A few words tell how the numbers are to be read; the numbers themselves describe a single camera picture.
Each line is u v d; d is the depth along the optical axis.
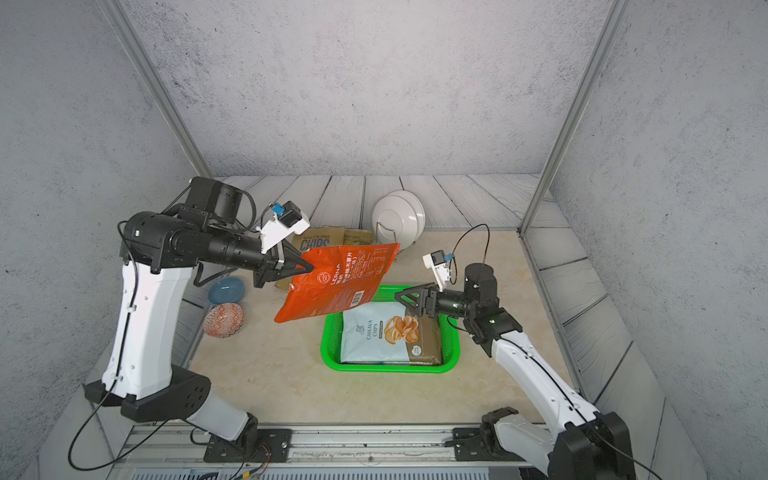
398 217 1.04
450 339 0.83
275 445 0.73
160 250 0.37
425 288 0.64
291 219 0.48
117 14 0.70
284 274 0.54
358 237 1.17
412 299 0.72
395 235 1.05
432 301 0.64
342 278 0.63
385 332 0.87
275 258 0.49
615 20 0.71
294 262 0.56
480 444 0.73
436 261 0.67
